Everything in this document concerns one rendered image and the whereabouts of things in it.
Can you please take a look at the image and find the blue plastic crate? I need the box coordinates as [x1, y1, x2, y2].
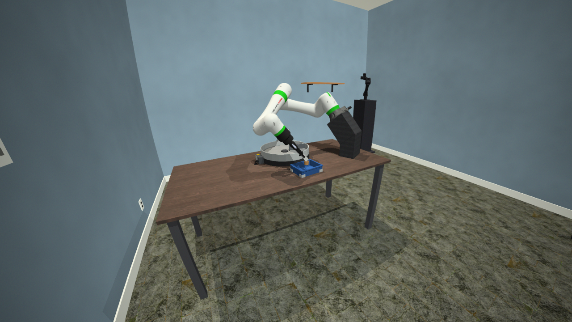
[290, 159, 323, 178]

